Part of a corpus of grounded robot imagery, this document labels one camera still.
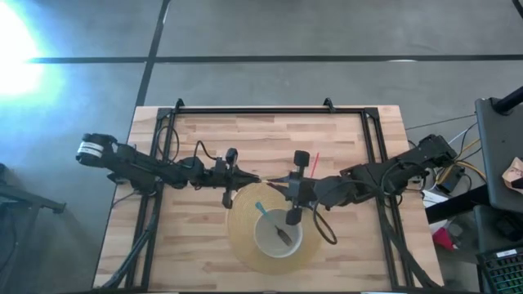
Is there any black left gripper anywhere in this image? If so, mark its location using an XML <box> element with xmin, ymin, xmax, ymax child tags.
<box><xmin>210</xmin><ymin>147</ymin><xmax>262</xmax><ymax>210</ymax></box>

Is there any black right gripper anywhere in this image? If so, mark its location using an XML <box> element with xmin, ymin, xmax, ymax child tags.
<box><xmin>267</xmin><ymin>149</ymin><xmax>318</xmax><ymax>226</ymax></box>

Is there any fork with teal handle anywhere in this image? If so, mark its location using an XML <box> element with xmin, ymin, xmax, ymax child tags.
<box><xmin>255</xmin><ymin>202</ymin><xmax>293</xmax><ymax>247</ymax></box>

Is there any grey ceramic bowl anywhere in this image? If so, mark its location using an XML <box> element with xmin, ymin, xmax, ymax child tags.
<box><xmin>253</xmin><ymin>207</ymin><xmax>304</xmax><ymax>259</ymax></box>

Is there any round yellow woven placemat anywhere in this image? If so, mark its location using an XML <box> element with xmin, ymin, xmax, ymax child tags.
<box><xmin>226</xmin><ymin>182</ymin><xmax>324</xmax><ymax>275</ymax></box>

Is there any white paper on floor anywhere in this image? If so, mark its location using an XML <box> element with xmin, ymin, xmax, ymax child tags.
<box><xmin>420</xmin><ymin>188</ymin><xmax>442</xmax><ymax>209</ymax></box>

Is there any black power box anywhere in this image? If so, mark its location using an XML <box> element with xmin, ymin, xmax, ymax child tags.
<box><xmin>436</xmin><ymin>165</ymin><xmax>467</xmax><ymax>194</ymax></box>

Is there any black angled bar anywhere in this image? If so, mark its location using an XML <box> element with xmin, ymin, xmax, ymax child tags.
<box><xmin>424</xmin><ymin>185</ymin><xmax>489</xmax><ymax>225</ymax></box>

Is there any red object on floor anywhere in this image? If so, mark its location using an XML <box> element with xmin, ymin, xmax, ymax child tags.
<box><xmin>431</xmin><ymin>226</ymin><xmax>455</xmax><ymax>251</ymax></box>

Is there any black floor stand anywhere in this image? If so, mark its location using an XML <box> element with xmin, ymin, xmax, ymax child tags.
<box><xmin>0</xmin><ymin>162</ymin><xmax>67</xmax><ymax>216</ymax></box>

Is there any dark grey side table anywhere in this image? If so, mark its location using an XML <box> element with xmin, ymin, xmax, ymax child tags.
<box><xmin>475</xmin><ymin>96</ymin><xmax>523</xmax><ymax>213</ymax></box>

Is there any brown crumpled paper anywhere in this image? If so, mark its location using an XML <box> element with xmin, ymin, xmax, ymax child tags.
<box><xmin>501</xmin><ymin>156</ymin><xmax>523</xmax><ymax>194</ymax></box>

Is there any black backlit keyboard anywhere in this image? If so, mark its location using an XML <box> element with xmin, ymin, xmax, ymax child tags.
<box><xmin>476</xmin><ymin>243</ymin><xmax>523</xmax><ymax>294</ymax></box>

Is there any black pole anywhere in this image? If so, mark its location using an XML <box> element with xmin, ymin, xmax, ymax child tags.
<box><xmin>491</xmin><ymin>85</ymin><xmax>523</xmax><ymax>115</ymax></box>

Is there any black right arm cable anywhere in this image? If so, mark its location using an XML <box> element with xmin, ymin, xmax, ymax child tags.
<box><xmin>312</xmin><ymin>191</ymin><xmax>339</xmax><ymax>246</ymax></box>

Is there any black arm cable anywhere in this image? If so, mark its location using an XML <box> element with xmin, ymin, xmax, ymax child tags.
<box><xmin>312</xmin><ymin>191</ymin><xmax>339</xmax><ymax>246</ymax></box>
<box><xmin>157</xmin><ymin>124</ymin><xmax>217</xmax><ymax>163</ymax></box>

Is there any black metal table frame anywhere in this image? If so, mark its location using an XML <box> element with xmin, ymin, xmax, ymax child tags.
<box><xmin>94</xmin><ymin>97</ymin><xmax>445</xmax><ymax>293</ymax></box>

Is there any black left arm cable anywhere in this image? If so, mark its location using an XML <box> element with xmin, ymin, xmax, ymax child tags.
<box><xmin>157</xmin><ymin>124</ymin><xmax>217</xmax><ymax>163</ymax></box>

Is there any thin grey floor cable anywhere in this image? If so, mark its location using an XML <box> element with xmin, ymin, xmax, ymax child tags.
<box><xmin>405</xmin><ymin>114</ymin><xmax>477</xmax><ymax>131</ymax></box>

